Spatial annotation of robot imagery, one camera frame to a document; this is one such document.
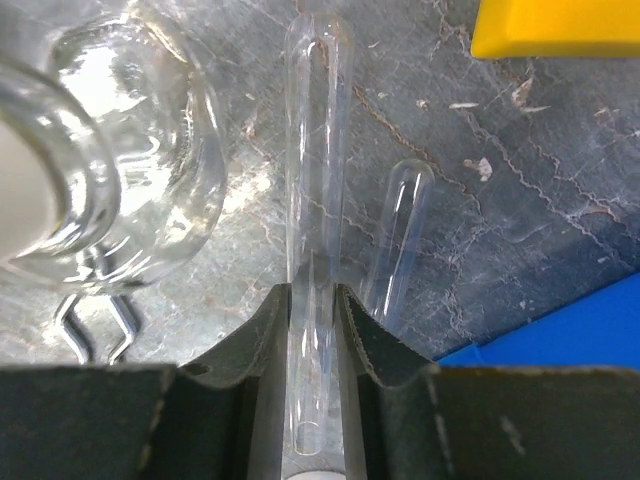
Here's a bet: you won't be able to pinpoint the blue plastic bin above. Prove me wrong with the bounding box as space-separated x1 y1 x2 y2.
437 274 640 370

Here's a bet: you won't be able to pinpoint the yellow test tube rack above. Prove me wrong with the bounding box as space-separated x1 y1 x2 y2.
471 0 639 59

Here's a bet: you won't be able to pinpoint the glass test tube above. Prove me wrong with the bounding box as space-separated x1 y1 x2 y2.
285 11 355 456
362 159 435 333

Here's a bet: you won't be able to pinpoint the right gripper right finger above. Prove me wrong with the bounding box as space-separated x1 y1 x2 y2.
334 285 639 479

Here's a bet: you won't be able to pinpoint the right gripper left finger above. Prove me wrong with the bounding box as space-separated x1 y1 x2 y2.
1 284 291 479

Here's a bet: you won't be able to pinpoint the glass flask white stopper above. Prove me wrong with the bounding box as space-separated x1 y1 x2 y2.
1 1 228 294

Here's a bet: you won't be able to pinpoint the metal crucible tongs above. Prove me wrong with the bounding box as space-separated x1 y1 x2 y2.
52 249 139 366

